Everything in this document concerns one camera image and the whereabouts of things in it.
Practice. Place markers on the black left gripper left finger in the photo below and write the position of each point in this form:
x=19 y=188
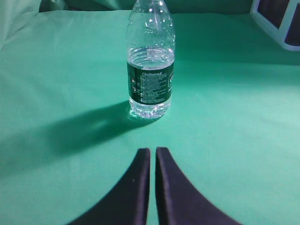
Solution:
x=127 y=202

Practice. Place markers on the white drawer cabinet frame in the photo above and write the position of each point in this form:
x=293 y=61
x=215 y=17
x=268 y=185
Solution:
x=280 y=19

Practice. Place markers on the clear plastic water bottle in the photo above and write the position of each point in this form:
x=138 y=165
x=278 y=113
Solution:
x=150 y=58

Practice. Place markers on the green tablecloth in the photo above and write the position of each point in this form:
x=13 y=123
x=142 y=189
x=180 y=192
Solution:
x=66 y=136

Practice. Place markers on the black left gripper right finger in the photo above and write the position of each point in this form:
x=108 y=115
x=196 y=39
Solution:
x=178 y=201

